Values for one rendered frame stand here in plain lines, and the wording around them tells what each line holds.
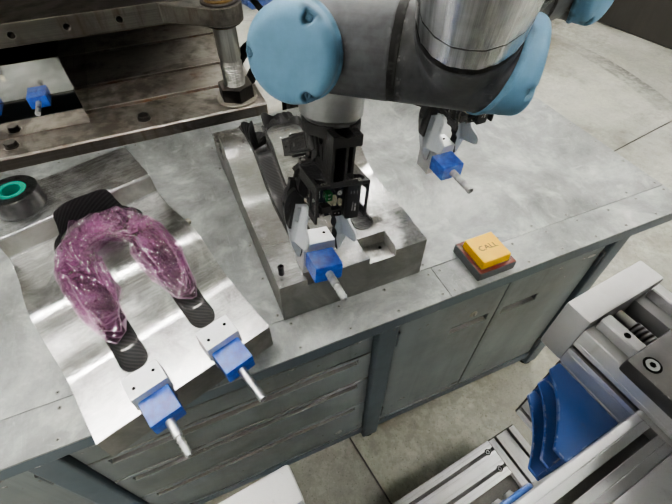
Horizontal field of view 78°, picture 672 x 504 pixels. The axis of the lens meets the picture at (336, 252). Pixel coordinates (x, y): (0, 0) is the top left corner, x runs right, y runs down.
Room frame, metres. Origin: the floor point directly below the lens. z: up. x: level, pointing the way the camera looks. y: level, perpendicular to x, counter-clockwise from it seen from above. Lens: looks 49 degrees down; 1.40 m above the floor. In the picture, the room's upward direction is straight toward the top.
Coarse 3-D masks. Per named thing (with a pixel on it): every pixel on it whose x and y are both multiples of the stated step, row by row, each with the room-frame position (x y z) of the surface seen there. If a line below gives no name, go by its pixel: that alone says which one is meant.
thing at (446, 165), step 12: (444, 144) 0.64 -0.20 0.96; (420, 156) 0.65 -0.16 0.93; (432, 156) 0.62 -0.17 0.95; (444, 156) 0.62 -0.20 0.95; (456, 156) 0.62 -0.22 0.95; (432, 168) 0.62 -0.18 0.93; (444, 168) 0.59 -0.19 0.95; (456, 168) 0.60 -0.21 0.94; (456, 180) 0.58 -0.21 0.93; (468, 192) 0.55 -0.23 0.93
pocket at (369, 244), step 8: (384, 232) 0.49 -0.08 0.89; (360, 240) 0.48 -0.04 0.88; (368, 240) 0.48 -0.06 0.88; (376, 240) 0.49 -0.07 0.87; (384, 240) 0.49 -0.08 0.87; (368, 248) 0.48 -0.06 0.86; (376, 248) 0.48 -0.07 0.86; (384, 248) 0.48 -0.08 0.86; (392, 248) 0.46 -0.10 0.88; (376, 256) 0.46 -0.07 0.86; (384, 256) 0.45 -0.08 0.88; (392, 256) 0.45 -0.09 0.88
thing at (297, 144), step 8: (296, 136) 0.47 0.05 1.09; (304, 136) 0.45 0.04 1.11; (312, 136) 0.44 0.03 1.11; (288, 144) 0.49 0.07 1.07; (296, 144) 0.47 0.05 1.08; (304, 144) 0.45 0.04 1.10; (312, 144) 0.43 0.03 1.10; (288, 152) 0.49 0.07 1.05; (296, 152) 0.46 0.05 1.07; (304, 152) 0.48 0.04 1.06
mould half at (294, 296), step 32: (256, 128) 0.85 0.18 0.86; (288, 128) 0.73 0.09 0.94; (224, 160) 0.71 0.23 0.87; (288, 160) 0.66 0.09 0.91; (256, 192) 0.59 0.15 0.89; (384, 192) 0.60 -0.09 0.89; (256, 224) 0.51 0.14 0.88; (320, 224) 0.51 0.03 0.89; (384, 224) 0.51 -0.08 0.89; (288, 256) 0.44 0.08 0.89; (352, 256) 0.44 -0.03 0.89; (416, 256) 0.47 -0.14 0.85; (288, 288) 0.38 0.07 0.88; (320, 288) 0.40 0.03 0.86; (352, 288) 0.42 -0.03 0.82
